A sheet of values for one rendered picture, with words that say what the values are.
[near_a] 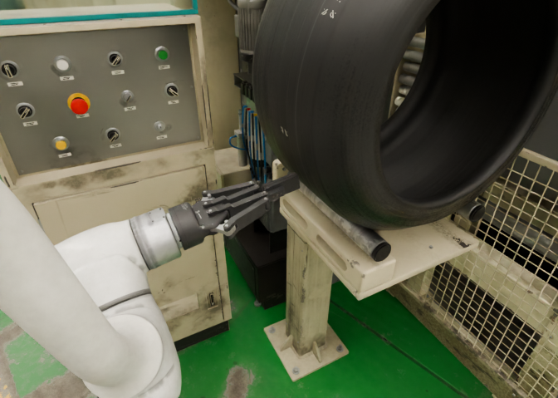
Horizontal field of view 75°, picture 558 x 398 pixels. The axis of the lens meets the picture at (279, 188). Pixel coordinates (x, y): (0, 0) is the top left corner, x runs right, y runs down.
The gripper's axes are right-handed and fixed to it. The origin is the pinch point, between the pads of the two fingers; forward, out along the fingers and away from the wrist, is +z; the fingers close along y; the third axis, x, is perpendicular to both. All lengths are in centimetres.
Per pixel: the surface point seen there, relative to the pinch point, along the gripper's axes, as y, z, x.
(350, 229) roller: -4.1, 12.5, 14.3
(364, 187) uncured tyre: -12.3, 9.2, -2.8
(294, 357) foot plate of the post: 26, 6, 104
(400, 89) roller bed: 35, 62, 9
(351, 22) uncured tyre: -9.5, 9.2, -27.5
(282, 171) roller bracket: 22.5, 10.6, 12.7
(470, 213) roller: -11.4, 40.0, 18.8
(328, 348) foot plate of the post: 23, 20, 106
